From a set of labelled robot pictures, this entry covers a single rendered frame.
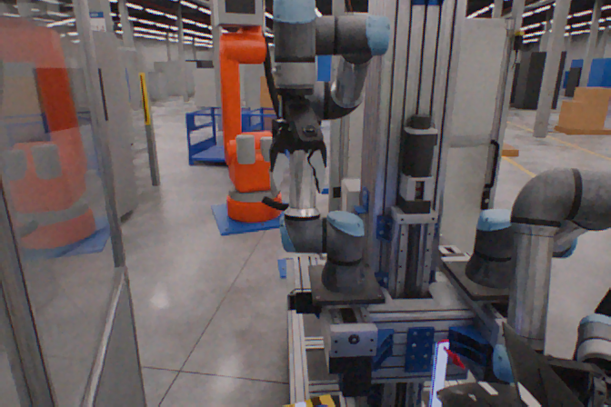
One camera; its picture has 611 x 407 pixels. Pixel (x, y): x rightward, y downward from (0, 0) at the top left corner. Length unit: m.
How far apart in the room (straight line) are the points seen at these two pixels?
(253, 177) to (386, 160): 3.07
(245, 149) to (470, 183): 2.35
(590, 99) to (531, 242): 12.14
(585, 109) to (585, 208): 12.06
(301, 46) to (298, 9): 0.06
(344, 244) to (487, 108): 1.74
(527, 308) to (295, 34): 0.74
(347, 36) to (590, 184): 0.58
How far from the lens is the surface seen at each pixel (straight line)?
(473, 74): 2.61
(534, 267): 0.98
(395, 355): 1.45
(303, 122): 0.67
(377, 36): 0.81
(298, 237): 1.18
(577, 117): 13.00
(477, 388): 0.82
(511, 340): 0.48
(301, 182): 1.16
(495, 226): 1.34
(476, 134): 2.71
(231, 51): 4.28
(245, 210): 4.37
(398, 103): 1.31
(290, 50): 0.70
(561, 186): 0.97
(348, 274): 1.24
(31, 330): 0.74
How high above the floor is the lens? 1.71
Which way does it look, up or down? 17 degrees down
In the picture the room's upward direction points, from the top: straight up
